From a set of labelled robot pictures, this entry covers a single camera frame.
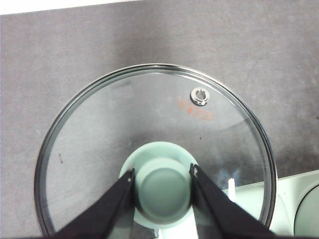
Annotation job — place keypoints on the glass lid with green knob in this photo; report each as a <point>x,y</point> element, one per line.
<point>162,191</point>

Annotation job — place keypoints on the mint green breakfast machine base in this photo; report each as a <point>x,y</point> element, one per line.
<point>249,204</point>

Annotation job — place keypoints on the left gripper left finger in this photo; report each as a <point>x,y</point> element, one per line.
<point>104,211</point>

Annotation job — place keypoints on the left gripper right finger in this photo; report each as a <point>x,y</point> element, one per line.
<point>219,214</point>

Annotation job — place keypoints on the mint green griddle lid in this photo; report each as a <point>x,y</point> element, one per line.
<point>307,214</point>

